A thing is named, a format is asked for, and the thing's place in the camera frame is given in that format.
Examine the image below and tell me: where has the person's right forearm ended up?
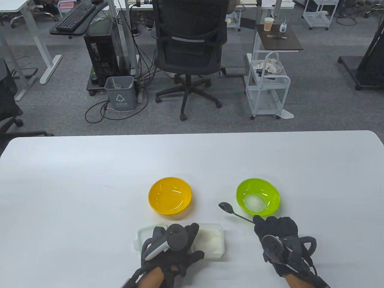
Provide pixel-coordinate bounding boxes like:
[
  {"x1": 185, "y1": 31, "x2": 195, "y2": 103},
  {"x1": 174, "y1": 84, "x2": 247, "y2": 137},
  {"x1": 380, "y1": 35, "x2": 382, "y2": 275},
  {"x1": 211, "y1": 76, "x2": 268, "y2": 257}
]
[{"x1": 283, "y1": 273, "x2": 312, "y2": 288}]

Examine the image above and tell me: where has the dark brown side table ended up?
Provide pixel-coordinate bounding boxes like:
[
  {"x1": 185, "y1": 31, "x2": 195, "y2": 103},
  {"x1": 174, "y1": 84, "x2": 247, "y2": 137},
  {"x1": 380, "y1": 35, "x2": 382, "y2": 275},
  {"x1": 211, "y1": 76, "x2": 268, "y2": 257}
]
[{"x1": 255, "y1": 24, "x2": 304, "y2": 53}]

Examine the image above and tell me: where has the yellow plastic bowl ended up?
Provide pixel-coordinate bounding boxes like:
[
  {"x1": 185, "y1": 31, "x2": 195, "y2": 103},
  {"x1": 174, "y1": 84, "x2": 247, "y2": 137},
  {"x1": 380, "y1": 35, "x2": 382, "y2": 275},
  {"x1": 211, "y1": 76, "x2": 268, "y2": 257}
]
[{"x1": 148, "y1": 177, "x2": 192, "y2": 215}]

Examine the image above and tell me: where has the clear plastic sugar container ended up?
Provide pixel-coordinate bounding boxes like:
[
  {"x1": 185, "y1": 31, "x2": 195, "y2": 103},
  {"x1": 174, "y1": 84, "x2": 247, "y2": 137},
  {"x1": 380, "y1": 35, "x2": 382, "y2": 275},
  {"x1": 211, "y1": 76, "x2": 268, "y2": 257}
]
[{"x1": 192, "y1": 223, "x2": 225, "y2": 260}]

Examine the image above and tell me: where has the white mesh utility cart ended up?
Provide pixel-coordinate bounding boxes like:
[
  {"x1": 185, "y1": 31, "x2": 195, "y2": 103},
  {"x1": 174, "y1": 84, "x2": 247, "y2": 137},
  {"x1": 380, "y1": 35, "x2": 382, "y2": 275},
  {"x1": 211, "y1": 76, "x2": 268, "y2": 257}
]
[{"x1": 244, "y1": 50, "x2": 291, "y2": 120}]

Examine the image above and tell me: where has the black long-handled spoon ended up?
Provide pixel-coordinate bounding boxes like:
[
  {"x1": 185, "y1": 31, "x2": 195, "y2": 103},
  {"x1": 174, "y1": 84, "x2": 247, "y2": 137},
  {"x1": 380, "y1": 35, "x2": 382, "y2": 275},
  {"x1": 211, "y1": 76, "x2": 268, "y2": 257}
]
[{"x1": 218, "y1": 202, "x2": 255, "y2": 224}]

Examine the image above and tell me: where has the white sugar heap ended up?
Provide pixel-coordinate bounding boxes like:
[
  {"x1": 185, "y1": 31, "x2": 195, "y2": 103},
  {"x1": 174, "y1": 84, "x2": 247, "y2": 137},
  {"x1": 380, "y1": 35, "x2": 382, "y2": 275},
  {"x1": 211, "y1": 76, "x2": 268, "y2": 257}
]
[{"x1": 243, "y1": 193, "x2": 267, "y2": 212}]

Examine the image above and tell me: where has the black mesh office chair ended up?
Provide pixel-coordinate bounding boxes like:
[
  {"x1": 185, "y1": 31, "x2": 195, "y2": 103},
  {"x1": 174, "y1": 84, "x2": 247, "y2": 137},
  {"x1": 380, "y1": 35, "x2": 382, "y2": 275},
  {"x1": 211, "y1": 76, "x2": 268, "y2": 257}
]
[{"x1": 151, "y1": 0, "x2": 229, "y2": 121}]

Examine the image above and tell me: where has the crumpled white cloth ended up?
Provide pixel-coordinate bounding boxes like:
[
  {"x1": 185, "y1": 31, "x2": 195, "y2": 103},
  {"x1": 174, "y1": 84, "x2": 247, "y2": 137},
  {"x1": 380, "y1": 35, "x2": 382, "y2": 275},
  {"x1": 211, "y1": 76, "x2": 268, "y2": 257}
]
[{"x1": 250, "y1": 58, "x2": 284, "y2": 74}]

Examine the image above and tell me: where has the small white cart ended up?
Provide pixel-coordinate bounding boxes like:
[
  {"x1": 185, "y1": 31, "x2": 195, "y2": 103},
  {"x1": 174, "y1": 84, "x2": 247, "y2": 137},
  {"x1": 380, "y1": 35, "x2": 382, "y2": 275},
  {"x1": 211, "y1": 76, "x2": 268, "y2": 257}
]
[{"x1": 226, "y1": 12, "x2": 241, "y2": 31}]

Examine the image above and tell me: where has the translucent container lid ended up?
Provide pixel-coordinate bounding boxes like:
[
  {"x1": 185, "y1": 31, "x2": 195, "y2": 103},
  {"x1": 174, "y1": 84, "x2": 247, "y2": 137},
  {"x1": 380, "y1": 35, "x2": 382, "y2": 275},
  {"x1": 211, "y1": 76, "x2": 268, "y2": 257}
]
[{"x1": 133, "y1": 224, "x2": 168, "y2": 252}]

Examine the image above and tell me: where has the black keyboard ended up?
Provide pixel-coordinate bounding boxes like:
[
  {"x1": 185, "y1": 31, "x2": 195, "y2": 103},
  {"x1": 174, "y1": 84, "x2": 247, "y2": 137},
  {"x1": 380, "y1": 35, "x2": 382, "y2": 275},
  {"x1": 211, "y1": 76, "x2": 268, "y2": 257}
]
[{"x1": 55, "y1": 3, "x2": 96, "y2": 32}]

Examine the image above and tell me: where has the black keyboard tray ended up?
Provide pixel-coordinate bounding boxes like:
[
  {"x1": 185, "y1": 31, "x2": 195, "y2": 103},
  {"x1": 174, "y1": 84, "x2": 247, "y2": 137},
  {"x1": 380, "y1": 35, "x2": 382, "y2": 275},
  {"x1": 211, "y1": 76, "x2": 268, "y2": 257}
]
[{"x1": 49, "y1": 1, "x2": 109, "y2": 39}]

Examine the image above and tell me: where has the white wire cart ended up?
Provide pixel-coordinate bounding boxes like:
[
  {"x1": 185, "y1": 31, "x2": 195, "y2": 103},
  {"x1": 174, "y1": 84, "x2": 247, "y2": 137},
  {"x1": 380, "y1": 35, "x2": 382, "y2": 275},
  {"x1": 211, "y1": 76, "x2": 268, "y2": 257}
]
[{"x1": 302, "y1": 0, "x2": 332, "y2": 30}]

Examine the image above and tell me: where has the black wrist camera unit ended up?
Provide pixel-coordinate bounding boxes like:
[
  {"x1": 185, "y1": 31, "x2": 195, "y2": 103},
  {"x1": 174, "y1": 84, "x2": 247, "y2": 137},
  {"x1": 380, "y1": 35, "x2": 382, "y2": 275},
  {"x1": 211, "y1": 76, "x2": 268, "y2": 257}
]
[
  {"x1": 312, "y1": 270, "x2": 330, "y2": 288},
  {"x1": 118, "y1": 268, "x2": 141, "y2": 288}
]

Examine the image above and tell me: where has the black floor cable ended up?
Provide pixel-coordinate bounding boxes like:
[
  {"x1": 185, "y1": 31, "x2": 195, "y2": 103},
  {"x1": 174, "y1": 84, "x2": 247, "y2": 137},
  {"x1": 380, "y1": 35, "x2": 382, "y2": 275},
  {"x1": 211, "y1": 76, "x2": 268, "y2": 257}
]
[{"x1": 85, "y1": 90, "x2": 149, "y2": 123}]

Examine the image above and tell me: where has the white standing desk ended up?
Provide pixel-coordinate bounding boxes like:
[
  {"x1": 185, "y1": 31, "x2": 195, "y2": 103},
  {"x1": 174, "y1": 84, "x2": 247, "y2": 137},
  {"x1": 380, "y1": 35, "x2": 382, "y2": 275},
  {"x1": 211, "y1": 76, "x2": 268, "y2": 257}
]
[{"x1": 0, "y1": 0, "x2": 63, "y2": 84}]

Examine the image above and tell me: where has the black computer tower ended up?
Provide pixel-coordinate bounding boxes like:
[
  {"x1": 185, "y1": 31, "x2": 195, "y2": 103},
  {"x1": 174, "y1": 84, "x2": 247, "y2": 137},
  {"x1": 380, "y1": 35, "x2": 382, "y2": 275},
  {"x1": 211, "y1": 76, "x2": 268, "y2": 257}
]
[{"x1": 84, "y1": 31, "x2": 120, "y2": 87}]

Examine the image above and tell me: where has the black armchair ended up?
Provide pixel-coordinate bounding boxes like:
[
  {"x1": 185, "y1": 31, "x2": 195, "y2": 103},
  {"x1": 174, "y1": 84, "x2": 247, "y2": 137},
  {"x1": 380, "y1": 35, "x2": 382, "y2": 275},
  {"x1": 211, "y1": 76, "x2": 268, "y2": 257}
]
[{"x1": 0, "y1": 58, "x2": 54, "y2": 150}]

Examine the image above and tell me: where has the person's left forearm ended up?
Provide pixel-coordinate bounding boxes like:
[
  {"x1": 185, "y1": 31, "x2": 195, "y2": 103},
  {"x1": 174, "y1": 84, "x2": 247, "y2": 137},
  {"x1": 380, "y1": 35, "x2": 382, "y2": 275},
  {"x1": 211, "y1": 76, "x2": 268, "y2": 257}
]
[{"x1": 132, "y1": 267, "x2": 165, "y2": 288}]

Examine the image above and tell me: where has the green plastic bowl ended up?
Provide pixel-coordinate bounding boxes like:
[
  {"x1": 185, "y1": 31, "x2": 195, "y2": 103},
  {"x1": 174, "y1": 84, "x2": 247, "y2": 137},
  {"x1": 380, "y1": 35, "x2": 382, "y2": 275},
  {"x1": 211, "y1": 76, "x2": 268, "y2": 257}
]
[{"x1": 236, "y1": 178, "x2": 281, "y2": 217}]

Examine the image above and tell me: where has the black computer stand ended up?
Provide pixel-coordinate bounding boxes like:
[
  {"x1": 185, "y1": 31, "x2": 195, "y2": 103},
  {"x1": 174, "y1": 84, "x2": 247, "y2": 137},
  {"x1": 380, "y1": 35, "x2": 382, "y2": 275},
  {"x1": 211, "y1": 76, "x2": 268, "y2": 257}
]
[{"x1": 86, "y1": 67, "x2": 107, "y2": 96}]

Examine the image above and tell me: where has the person's right hand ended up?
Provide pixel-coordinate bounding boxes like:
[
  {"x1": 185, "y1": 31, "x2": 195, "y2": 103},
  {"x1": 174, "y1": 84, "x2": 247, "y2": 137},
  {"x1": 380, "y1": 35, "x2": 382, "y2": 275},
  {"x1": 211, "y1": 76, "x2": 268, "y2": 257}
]
[{"x1": 253, "y1": 215, "x2": 316, "y2": 278}]

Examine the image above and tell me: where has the grey recycling bin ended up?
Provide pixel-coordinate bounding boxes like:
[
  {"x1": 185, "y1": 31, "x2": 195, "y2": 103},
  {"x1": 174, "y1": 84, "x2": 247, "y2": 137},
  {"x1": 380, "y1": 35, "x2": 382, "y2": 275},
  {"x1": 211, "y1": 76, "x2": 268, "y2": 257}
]
[{"x1": 104, "y1": 76, "x2": 136, "y2": 111}]

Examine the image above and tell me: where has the long white desk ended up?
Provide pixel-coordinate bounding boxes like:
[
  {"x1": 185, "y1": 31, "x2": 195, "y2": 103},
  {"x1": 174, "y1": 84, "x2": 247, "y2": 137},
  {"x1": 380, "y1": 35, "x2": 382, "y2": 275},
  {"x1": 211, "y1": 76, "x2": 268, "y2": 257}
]
[{"x1": 106, "y1": 0, "x2": 296, "y2": 78}]

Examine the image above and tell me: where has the black and white controller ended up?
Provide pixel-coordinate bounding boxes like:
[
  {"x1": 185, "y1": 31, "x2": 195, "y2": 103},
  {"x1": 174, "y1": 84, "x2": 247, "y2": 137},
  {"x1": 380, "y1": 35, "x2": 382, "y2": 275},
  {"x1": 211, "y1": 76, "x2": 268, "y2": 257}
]
[
  {"x1": 261, "y1": 235, "x2": 318, "y2": 275},
  {"x1": 143, "y1": 224, "x2": 189, "y2": 261}
]

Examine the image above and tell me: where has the person's left hand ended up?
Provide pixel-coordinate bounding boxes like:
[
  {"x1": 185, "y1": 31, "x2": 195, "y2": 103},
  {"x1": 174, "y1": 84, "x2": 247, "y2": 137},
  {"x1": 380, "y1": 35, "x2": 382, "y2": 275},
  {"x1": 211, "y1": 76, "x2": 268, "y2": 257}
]
[{"x1": 140, "y1": 222, "x2": 205, "y2": 278}]

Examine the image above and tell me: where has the black floor stand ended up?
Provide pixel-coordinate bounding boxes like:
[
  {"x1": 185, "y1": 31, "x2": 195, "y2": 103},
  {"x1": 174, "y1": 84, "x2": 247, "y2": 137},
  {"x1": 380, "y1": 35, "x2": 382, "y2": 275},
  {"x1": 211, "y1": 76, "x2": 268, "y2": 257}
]
[{"x1": 337, "y1": 30, "x2": 384, "y2": 91}]

